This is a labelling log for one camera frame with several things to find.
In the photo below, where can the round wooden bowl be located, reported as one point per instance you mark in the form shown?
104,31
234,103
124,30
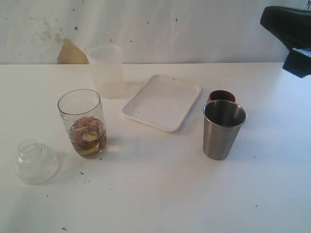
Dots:
221,95

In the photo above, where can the clear dome lid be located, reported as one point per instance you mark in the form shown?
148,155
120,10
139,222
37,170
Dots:
36,162

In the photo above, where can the white rectangular tray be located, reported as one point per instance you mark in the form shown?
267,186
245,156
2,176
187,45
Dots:
163,102

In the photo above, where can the stainless steel cup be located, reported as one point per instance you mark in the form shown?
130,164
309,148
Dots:
222,122

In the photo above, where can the clear plastic shaker cup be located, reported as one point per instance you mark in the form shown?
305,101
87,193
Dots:
82,113

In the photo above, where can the coins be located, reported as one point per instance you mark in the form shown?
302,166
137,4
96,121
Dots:
88,137

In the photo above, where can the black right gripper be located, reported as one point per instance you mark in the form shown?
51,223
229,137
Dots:
292,27

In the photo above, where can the translucent lidded plastic container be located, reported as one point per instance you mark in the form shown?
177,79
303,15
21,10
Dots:
106,66

